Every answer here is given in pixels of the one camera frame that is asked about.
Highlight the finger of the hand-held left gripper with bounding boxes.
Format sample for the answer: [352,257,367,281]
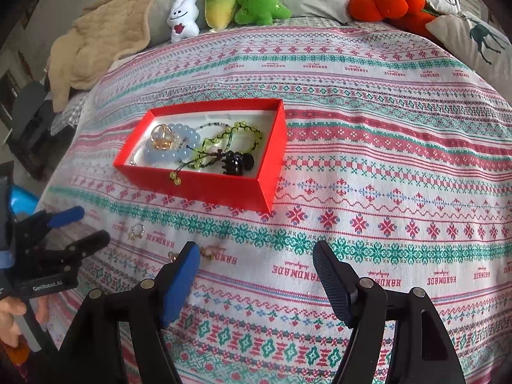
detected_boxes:
[14,206,85,249]
[24,230,110,276]

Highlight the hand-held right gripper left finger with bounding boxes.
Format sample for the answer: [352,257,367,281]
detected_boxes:
[58,241,201,384]

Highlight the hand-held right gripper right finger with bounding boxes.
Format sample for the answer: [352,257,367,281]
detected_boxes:
[312,241,467,384]

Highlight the red cardboard box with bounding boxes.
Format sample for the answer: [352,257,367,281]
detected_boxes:
[113,98,288,213]

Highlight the gold rings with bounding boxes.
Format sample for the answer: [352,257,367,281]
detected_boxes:
[151,125,177,150]

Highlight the black hair claw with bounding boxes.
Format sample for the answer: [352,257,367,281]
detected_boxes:
[212,150,255,177]

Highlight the pale blue bead bracelet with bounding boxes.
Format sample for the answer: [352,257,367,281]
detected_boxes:
[142,122,201,166]

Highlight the green bead bracelet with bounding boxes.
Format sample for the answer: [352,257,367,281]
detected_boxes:
[170,120,265,187]

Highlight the person's left hand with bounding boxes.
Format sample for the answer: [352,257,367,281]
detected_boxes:
[0,298,49,348]

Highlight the black chair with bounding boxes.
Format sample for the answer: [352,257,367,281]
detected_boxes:
[8,82,54,180]

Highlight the grey checked sheet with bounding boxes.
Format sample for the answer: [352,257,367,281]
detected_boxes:
[50,92,86,137]

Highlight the beige quilted blanket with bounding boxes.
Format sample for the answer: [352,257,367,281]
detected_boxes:
[47,0,177,113]

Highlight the white ghost plush toy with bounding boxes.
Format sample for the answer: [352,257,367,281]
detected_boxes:
[167,0,201,44]

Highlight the yellow green radish plush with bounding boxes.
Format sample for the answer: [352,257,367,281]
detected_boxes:
[204,0,241,33]

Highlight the white deer print pillow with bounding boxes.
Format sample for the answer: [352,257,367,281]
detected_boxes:
[425,10,512,108]

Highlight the orange pumpkin plush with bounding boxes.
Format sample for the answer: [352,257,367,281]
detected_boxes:
[345,0,441,43]

